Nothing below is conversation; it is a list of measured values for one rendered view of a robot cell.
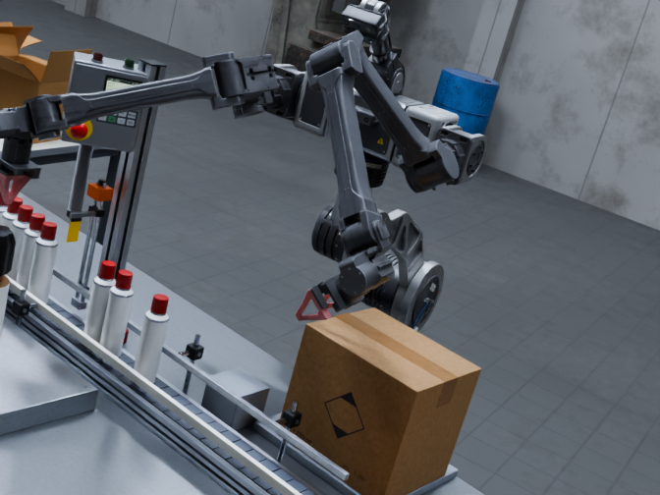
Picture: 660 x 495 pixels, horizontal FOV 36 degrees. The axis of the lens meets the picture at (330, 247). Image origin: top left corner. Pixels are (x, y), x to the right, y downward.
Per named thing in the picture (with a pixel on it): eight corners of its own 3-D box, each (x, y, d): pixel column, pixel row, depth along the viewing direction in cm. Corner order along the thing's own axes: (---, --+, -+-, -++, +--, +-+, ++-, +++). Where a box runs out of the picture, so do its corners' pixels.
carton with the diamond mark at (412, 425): (274, 433, 217) (304, 322, 209) (344, 409, 236) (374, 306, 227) (380, 508, 201) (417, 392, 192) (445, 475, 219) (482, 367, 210)
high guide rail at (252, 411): (21, 252, 247) (22, 247, 247) (26, 251, 248) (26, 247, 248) (344, 481, 188) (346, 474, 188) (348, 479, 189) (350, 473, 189)
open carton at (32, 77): (-69, 114, 388) (-57, 19, 376) (21, 104, 433) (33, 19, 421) (15, 149, 375) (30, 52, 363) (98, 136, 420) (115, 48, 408)
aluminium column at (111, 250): (87, 321, 248) (138, 58, 227) (102, 318, 252) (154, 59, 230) (98, 329, 246) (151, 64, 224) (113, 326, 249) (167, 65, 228)
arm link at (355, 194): (359, 45, 205) (317, 65, 211) (344, 35, 200) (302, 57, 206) (396, 243, 192) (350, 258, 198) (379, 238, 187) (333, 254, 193)
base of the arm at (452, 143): (459, 185, 239) (473, 137, 236) (445, 190, 233) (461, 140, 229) (427, 173, 243) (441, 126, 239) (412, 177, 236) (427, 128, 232)
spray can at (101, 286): (76, 341, 227) (92, 259, 220) (94, 338, 231) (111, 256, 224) (89, 352, 224) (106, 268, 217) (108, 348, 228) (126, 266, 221)
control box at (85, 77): (60, 130, 235) (74, 50, 229) (133, 142, 240) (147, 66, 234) (60, 141, 226) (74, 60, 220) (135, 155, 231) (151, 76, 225)
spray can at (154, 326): (126, 378, 217) (143, 293, 210) (144, 373, 221) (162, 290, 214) (140, 389, 214) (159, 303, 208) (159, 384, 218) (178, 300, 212)
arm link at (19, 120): (64, 136, 203) (54, 93, 203) (22, 139, 194) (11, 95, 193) (23, 147, 210) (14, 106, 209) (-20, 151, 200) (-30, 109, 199)
